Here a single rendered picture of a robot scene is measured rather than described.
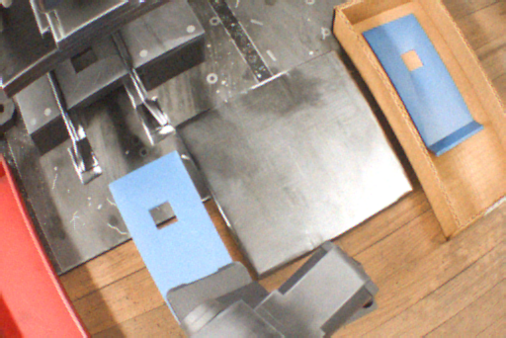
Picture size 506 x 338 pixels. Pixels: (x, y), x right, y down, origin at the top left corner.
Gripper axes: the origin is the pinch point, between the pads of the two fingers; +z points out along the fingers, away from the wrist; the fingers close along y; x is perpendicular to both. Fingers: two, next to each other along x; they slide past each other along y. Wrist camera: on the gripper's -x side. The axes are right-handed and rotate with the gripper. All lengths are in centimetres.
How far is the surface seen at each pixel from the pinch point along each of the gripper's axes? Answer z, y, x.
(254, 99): 15.4, 12.0, -12.8
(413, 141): 7.3, 3.7, -23.8
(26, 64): -1.8, 26.7, 7.0
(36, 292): 14.3, 4.5, 16.4
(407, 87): 14.3, 7.3, -27.5
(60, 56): -0.4, 25.4, 3.5
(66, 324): 12.4, 0.4, 14.7
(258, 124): 14.5, 9.9, -12.0
